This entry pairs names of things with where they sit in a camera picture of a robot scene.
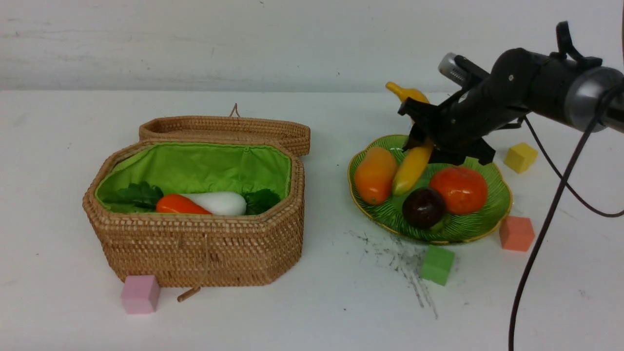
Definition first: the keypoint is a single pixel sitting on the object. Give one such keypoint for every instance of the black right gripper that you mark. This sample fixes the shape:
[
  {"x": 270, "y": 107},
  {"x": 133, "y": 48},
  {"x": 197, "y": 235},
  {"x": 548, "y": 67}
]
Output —
[{"x": 456, "y": 127}]

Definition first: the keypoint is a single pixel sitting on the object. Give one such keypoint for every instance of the yellow banana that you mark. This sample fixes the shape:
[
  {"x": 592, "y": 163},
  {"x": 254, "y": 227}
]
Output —
[{"x": 416, "y": 158}]

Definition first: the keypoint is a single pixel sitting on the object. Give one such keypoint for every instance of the orange persimmon with green leaf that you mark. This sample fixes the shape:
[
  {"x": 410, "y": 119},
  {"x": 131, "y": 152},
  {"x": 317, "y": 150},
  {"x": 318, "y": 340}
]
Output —
[{"x": 464, "y": 190}]

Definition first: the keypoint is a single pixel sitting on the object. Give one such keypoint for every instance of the dark purple mangosteen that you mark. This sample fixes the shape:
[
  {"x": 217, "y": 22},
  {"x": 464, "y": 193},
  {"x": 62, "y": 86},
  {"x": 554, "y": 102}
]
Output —
[{"x": 424, "y": 208}]

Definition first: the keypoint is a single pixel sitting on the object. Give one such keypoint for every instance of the orange mango fruit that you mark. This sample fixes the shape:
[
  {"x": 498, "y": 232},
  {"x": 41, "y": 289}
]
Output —
[{"x": 374, "y": 176}]

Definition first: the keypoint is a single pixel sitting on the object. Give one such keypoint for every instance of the white radish with green leaves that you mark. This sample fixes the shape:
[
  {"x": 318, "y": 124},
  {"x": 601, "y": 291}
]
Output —
[{"x": 228, "y": 203}]

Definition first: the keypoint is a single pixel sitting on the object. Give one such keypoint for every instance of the orange carrot with green top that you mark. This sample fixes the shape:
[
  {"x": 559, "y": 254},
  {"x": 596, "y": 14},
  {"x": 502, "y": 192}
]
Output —
[{"x": 180, "y": 204}]

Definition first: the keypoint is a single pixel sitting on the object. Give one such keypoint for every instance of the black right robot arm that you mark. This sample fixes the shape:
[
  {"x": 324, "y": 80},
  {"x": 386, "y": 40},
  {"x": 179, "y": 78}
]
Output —
[{"x": 564, "y": 86}]

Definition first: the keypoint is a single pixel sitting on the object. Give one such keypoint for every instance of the yellow cube block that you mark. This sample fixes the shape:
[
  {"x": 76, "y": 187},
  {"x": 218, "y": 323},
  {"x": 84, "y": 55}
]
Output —
[{"x": 520, "y": 157}]

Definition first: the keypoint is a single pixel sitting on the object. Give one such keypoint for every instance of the green leaf-shaped plate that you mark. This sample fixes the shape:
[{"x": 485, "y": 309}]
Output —
[{"x": 455, "y": 228}]

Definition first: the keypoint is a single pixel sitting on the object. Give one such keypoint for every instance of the salmon cube block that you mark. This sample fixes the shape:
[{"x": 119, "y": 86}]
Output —
[{"x": 516, "y": 234}]

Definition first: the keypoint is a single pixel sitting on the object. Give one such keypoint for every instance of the green cube block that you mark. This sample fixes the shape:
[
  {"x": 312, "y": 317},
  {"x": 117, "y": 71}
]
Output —
[{"x": 437, "y": 264}]

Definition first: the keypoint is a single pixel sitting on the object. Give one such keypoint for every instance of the woven wicker basket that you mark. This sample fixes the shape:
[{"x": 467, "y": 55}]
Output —
[{"x": 259, "y": 158}]

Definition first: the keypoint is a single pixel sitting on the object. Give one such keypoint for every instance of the pink cube block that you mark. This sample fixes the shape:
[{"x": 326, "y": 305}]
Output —
[{"x": 140, "y": 294}]

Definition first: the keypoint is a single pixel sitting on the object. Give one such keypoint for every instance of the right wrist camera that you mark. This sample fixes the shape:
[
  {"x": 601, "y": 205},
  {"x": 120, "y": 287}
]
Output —
[{"x": 461, "y": 71}]

